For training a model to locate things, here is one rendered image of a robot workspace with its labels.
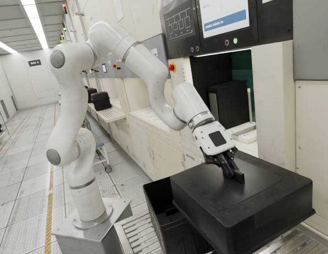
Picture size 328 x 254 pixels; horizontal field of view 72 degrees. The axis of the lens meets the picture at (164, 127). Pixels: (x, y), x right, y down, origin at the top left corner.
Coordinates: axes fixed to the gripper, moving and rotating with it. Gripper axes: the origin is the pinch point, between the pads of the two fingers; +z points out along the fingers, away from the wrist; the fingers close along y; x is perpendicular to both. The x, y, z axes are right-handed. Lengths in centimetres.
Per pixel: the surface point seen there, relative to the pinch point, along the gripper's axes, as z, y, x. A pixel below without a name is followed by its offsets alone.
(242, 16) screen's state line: -45, 29, -15
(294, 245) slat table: 27.7, 17.1, 17.5
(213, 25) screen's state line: -57, 29, -3
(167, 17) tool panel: -94, 29, 17
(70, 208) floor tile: -68, -65, 221
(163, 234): 6.7, -21.5, 18.9
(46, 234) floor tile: -48, -89, 201
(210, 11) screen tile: -62, 29, -7
